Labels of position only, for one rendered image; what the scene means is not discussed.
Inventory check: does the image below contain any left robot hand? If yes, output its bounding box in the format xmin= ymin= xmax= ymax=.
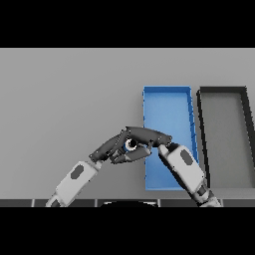
xmin=88 ymin=129 xmax=153 ymax=164

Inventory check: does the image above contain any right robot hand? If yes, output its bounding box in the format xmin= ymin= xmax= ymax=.
xmin=125 ymin=126 xmax=173 ymax=150

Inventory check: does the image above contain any blue bin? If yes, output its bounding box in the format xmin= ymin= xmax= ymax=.
xmin=141 ymin=86 xmax=200 ymax=191

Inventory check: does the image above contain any dark grey bin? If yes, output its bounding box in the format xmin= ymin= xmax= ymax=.
xmin=196 ymin=86 xmax=255 ymax=189

